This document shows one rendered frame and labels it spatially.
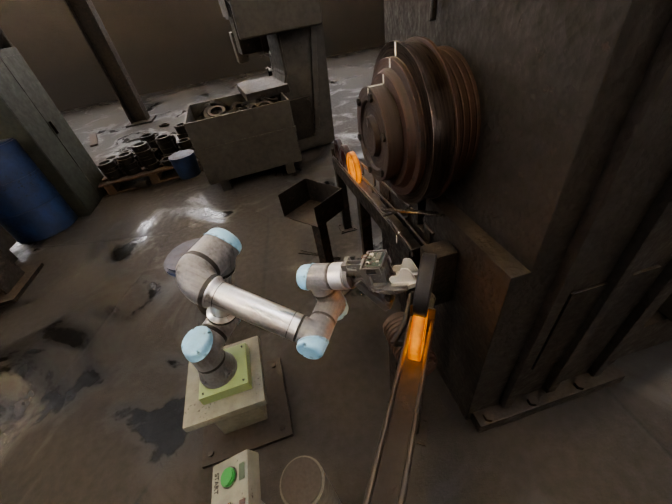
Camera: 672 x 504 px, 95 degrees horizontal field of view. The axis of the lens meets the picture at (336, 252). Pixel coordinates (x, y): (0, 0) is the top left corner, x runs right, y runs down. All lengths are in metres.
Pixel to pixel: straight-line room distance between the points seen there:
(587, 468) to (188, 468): 1.59
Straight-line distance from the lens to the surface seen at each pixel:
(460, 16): 1.02
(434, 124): 0.84
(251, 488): 0.94
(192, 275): 0.92
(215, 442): 1.71
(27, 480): 2.21
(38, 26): 11.92
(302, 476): 1.00
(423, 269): 0.71
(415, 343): 0.86
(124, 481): 1.89
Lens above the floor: 1.47
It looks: 40 degrees down
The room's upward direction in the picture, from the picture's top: 10 degrees counter-clockwise
